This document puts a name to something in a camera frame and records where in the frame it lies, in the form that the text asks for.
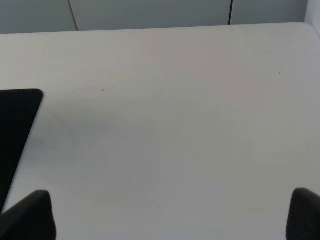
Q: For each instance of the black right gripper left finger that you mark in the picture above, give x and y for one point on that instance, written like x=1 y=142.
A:
x=30 y=219

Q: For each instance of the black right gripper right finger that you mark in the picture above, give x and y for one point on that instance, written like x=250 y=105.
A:
x=303 y=222

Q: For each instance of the black mouse pad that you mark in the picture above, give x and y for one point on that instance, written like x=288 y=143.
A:
x=18 y=110

